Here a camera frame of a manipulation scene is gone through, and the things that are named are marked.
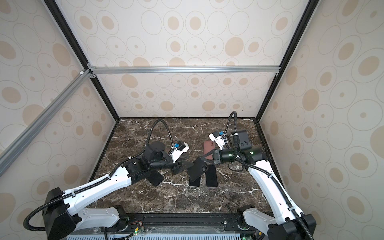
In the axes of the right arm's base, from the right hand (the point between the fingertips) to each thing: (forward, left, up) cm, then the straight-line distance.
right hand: (204, 159), depth 68 cm
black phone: (-1, +4, -26) cm, 26 cm away
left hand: (-1, +5, 0) cm, 5 cm away
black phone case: (-3, +2, -4) cm, 5 cm away
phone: (+2, -5, -23) cm, 24 cm away
